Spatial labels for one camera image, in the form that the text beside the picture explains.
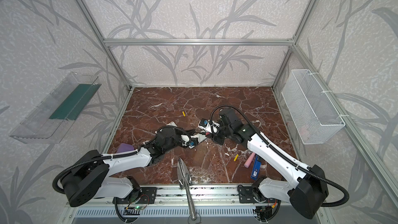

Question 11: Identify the red white remote control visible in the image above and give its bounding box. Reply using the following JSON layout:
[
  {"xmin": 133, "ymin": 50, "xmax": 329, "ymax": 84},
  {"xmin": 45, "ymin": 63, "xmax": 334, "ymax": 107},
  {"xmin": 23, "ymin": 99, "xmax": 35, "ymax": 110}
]
[{"xmin": 191, "ymin": 133, "xmax": 207, "ymax": 144}]

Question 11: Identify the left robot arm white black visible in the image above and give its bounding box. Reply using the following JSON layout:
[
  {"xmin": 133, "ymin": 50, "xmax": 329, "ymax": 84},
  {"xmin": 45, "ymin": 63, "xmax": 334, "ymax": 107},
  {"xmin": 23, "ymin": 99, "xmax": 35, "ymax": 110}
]
[{"xmin": 52, "ymin": 125, "xmax": 195, "ymax": 207}]

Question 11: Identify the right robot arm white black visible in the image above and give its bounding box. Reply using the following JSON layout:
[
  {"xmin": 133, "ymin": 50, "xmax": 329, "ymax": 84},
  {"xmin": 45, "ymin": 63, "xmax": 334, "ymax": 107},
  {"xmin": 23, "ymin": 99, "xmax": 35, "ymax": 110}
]
[{"xmin": 199, "ymin": 105, "xmax": 350, "ymax": 219}]

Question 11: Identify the white battery cover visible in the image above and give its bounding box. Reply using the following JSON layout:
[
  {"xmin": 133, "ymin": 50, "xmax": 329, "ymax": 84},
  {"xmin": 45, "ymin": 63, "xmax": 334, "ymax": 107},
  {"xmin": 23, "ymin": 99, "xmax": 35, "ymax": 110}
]
[{"xmin": 166, "ymin": 121, "xmax": 177, "ymax": 127}]

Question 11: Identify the pink cylinder right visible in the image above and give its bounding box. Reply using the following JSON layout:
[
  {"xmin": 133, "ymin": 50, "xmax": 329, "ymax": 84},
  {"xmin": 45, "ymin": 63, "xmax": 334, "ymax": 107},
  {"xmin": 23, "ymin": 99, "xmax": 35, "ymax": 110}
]
[{"xmin": 244, "ymin": 152, "xmax": 256, "ymax": 168}]

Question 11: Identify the purple object left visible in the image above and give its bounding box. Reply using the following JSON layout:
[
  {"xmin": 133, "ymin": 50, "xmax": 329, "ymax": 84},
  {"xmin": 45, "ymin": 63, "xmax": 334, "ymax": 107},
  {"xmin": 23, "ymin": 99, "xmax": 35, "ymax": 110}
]
[{"xmin": 116, "ymin": 143, "xmax": 135, "ymax": 153}]

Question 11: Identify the blue lighter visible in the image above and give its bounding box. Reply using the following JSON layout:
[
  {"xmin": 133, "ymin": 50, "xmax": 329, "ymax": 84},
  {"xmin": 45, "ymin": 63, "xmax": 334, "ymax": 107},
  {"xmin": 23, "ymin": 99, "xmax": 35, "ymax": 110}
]
[{"xmin": 251, "ymin": 155, "xmax": 261, "ymax": 180}]

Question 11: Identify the metal camera pole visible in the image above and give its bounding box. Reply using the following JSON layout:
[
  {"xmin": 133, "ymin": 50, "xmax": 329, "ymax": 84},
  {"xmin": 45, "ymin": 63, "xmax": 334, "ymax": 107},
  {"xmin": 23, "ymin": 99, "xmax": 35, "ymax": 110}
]
[{"xmin": 177, "ymin": 158, "xmax": 198, "ymax": 221}]

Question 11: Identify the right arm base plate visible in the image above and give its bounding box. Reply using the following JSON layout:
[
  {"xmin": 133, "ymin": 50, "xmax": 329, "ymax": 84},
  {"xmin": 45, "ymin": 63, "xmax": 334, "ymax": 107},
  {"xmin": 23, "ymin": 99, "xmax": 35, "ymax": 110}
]
[{"xmin": 237, "ymin": 185, "xmax": 280, "ymax": 204}]

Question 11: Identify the white wire basket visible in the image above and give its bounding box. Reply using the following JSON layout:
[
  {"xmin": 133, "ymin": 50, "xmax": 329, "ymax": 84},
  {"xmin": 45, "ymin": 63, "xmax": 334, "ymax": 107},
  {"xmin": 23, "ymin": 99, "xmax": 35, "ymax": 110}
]
[{"xmin": 282, "ymin": 69, "xmax": 345, "ymax": 145}]

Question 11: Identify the clear plastic wall shelf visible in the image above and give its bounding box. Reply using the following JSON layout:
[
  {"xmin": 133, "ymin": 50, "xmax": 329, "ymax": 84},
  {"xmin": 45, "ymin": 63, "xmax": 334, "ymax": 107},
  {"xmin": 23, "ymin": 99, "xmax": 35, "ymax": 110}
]
[{"xmin": 9, "ymin": 72, "xmax": 102, "ymax": 144}]

